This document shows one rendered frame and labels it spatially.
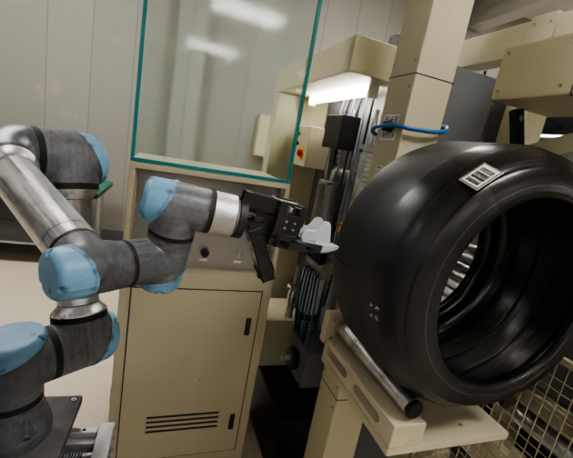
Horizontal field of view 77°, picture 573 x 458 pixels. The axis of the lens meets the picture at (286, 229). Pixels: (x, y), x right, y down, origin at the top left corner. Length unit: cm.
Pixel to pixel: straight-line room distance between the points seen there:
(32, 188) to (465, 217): 72
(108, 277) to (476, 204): 61
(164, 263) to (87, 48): 405
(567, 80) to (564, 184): 35
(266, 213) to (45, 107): 410
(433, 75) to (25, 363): 117
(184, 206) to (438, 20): 86
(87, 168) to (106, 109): 359
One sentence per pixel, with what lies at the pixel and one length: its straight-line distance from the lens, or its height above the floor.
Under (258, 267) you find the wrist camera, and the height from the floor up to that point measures 118.
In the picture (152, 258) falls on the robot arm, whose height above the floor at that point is 120.
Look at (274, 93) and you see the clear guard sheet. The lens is 133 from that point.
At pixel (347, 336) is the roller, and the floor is 91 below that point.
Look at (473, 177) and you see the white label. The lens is 73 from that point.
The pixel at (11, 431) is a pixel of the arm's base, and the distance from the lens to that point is 96.
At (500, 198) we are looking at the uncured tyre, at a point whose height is 138.
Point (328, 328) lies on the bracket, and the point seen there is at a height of 90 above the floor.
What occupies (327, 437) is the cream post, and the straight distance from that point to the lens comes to 143.
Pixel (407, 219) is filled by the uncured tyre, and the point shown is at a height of 131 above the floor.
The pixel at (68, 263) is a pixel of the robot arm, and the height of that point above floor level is 120.
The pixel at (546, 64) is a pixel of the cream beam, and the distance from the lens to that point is 119.
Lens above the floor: 140
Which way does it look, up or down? 13 degrees down
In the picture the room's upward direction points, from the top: 10 degrees clockwise
